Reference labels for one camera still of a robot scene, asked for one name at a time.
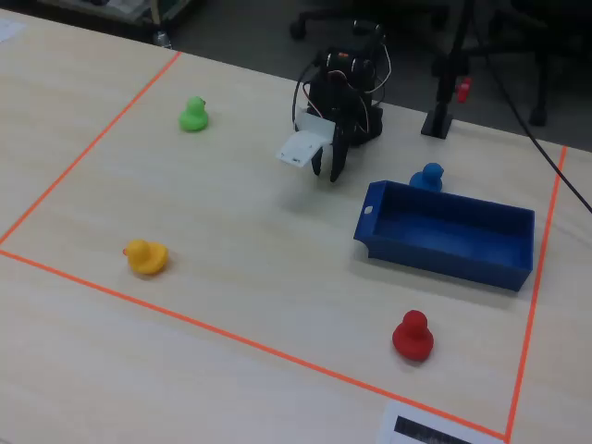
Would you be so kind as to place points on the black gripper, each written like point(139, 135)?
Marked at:
point(341, 139)

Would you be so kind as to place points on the red rubber duck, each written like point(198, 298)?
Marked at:
point(412, 340)

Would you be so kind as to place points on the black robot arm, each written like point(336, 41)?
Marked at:
point(366, 130)

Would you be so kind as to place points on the blue rubber duck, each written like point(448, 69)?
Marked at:
point(427, 178)

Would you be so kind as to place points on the green rubber duck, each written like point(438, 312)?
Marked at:
point(193, 119)

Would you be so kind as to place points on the blue plastic box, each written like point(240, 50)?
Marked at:
point(444, 259)

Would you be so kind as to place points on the yellow rubber duck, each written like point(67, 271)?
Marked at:
point(145, 258)

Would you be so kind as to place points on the red clamp knob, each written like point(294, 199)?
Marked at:
point(464, 90)

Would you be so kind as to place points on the orange tape strip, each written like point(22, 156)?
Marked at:
point(536, 296)
point(92, 143)
point(231, 336)

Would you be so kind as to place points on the black office chair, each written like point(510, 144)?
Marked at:
point(538, 111)

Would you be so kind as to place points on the white paper with black bar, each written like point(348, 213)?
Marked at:
point(390, 423)

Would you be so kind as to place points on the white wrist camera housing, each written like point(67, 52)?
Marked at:
point(303, 145)

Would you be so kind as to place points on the black camera stand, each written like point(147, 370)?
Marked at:
point(438, 121)

